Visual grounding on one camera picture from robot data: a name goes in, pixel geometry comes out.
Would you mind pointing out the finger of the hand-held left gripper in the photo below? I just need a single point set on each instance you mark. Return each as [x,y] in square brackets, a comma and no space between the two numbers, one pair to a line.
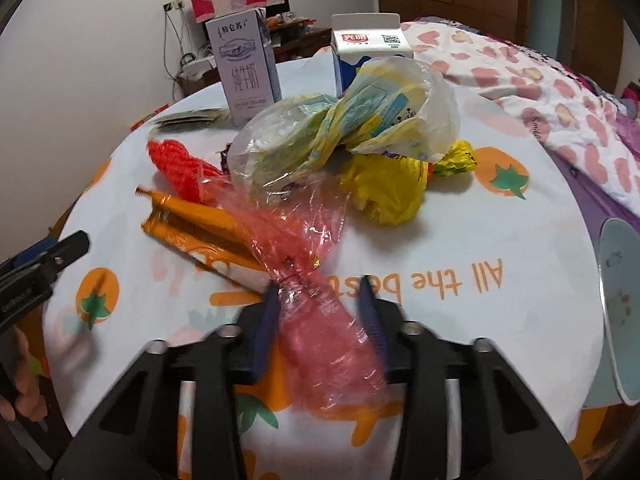
[72,247]
[30,256]

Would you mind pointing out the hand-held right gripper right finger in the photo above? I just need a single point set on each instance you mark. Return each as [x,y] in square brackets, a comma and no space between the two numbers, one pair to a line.
[372,312]

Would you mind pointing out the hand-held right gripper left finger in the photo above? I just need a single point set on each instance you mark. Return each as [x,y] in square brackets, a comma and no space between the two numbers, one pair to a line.
[265,332]

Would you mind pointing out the pink transparent plastic bag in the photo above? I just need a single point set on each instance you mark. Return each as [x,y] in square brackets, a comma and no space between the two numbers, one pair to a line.
[310,280]

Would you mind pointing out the yellow plastic bag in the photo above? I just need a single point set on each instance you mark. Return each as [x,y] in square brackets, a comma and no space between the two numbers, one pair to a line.
[385,195]

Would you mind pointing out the clear bag with yellow print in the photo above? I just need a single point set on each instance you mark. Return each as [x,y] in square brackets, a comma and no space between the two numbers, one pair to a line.
[310,145]

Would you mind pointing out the light green waste bin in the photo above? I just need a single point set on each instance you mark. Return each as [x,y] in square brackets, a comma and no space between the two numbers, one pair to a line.
[620,310]

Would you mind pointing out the person's left hand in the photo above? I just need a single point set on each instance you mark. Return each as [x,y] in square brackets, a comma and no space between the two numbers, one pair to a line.
[31,385]

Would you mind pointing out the orange snack packet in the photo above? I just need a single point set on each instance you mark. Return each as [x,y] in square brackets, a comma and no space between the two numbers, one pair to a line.
[200,230]

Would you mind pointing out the red mesh net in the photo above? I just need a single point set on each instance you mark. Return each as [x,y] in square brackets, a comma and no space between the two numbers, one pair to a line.
[175,165]

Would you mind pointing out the red white carton box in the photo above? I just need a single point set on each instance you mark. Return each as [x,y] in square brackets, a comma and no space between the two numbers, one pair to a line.
[150,117]

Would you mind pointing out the dark green sachet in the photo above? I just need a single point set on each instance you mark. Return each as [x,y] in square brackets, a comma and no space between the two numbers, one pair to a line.
[210,112]
[180,122]

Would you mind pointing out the yellow foil wrapper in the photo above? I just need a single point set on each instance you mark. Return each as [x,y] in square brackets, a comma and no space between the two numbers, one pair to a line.
[457,157]

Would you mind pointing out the cardboard box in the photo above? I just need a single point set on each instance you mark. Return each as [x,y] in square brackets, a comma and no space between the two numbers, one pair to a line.
[200,77]

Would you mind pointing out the grey milk carton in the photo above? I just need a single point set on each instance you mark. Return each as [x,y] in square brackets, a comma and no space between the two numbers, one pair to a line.
[245,70]

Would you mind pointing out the mauve bed sheet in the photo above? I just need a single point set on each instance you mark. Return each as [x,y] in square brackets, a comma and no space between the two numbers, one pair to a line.
[600,195]

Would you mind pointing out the blue white milk carton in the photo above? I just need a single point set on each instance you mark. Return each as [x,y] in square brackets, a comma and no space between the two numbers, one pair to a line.
[350,52]

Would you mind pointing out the wooden tv cabinet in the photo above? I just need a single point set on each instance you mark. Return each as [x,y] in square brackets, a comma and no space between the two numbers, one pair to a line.
[300,40]

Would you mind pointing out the white heart print blanket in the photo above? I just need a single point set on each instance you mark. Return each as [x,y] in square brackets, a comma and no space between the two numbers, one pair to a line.
[540,85]

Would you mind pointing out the orange toy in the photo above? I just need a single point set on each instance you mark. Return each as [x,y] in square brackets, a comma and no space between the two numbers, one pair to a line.
[272,21]

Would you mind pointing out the frosted glass door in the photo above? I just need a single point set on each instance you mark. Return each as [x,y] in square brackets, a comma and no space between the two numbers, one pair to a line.
[550,15]

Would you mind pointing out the white wall socket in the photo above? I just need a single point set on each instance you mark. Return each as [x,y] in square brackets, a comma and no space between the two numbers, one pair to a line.
[173,5]

